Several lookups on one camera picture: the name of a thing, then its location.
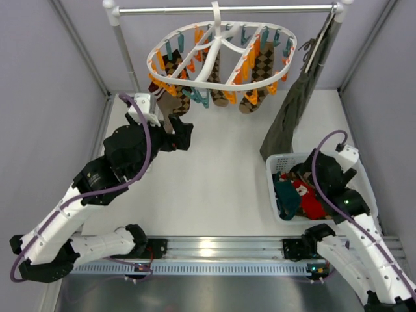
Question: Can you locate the teal green sock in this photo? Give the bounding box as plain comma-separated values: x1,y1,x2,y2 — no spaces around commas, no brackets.
273,172,301,221

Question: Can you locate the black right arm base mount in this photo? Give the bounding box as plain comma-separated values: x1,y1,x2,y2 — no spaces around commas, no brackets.
282,238,321,262

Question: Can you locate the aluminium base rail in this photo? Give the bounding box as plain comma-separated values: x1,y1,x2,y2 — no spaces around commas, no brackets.
142,236,407,261

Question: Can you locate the olive green hanging garment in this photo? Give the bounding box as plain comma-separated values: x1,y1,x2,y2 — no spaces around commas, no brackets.
259,13,335,160

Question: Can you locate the white and steel clothes rack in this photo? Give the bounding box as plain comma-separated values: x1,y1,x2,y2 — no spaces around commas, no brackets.
103,1,351,88

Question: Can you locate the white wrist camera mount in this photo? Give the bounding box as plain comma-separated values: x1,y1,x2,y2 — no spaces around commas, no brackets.
124,93,161,127
335,144,359,172

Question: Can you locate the red santa sock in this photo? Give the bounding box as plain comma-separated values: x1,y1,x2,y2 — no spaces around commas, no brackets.
279,174,327,220

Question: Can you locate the grey slotted cable duct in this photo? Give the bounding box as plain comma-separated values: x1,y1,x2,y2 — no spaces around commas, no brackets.
72,261,328,276

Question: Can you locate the black sock in basket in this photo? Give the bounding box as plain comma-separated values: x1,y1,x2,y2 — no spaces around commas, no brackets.
290,163,312,180

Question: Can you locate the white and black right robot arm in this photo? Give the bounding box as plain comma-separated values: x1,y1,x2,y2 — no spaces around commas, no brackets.
302,149,415,311

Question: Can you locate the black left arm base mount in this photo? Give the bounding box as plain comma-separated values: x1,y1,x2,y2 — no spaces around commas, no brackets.
129,239,168,259

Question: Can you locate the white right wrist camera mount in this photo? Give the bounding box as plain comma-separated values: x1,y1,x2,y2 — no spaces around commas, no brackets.
335,144,359,172

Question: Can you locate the beige ribbed sock striped cuff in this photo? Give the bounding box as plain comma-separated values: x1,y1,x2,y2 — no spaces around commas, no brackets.
148,82,181,133

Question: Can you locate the white round clip hanger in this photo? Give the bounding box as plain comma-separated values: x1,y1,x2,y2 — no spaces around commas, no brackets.
146,1,298,106

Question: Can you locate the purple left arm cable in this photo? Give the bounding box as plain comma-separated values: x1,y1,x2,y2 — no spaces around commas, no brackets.
9,93,153,282

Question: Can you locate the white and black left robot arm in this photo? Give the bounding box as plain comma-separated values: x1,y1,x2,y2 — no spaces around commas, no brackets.
10,114,194,283

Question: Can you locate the white plastic laundry basket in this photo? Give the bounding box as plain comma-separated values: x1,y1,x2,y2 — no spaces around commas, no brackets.
266,152,378,226

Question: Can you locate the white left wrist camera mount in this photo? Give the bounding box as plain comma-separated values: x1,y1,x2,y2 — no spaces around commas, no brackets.
124,93,161,127

